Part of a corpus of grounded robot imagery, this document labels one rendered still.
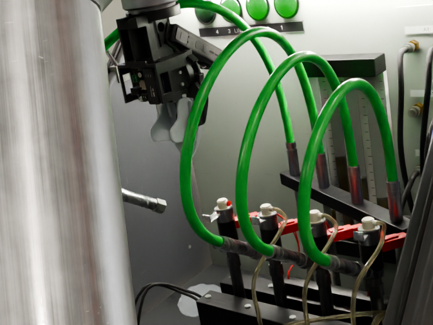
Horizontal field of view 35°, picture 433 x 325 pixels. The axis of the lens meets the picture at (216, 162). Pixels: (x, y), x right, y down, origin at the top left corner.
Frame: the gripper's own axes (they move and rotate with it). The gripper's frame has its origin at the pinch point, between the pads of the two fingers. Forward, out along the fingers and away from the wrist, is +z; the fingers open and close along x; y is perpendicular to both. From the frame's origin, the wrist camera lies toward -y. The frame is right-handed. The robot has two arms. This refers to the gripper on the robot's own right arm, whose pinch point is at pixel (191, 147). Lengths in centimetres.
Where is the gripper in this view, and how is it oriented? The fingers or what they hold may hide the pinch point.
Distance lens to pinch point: 97.3
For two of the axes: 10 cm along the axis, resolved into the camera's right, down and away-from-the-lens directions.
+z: 1.7, 9.3, 3.2
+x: 7.8, 0.7, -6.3
